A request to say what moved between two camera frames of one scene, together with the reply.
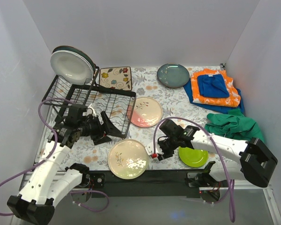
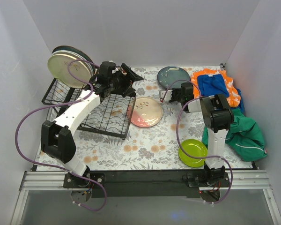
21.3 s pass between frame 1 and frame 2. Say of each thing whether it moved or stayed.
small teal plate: moved
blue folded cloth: stayed
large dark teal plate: stayed
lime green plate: stayed
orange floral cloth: stayed
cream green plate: moved
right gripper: moved
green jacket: stayed
